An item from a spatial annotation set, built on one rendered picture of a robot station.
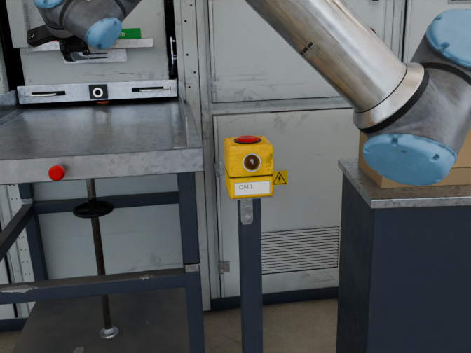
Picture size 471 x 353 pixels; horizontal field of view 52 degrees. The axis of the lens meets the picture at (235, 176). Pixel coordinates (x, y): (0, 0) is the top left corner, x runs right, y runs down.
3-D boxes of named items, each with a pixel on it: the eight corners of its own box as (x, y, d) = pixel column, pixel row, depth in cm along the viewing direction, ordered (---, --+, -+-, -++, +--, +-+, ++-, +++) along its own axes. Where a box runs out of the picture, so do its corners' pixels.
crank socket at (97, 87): (107, 99, 168) (106, 84, 166) (89, 99, 167) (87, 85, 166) (108, 98, 171) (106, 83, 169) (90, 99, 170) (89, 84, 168)
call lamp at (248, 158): (262, 173, 85) (262, 154, 84) (243, 174, 85) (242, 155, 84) (261, 171, 86) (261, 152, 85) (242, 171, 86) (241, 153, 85)
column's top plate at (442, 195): (463, 162, 131) (464, 155, 131) (534, 203, 101) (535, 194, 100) (337, 166, 131) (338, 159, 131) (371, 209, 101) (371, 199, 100)
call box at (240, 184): (274, 198, 88) (273, 143, 85) (230, 201, 87) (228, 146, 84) (265, 184, 96) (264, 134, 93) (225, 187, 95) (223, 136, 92)
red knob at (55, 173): (64, 181, 101) (62, 167, 100) (48, 183, 100) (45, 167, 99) (68, 175, 105) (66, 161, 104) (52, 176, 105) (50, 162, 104)
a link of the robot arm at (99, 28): (127, 7, 120) (85, -19, 121) (99, 38, 116) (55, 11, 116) (128, 31, 129) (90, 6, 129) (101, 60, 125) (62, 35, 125)
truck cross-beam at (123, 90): (176, 96, 174) (176, 79, 172) (19, 104, 167) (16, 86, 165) (176, 94, 178) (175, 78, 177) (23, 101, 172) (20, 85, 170)
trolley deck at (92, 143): (205, 171, 109) (203, 145, 107) (-93, 191, 101) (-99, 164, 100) (190, 118, 173) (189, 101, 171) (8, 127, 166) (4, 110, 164)
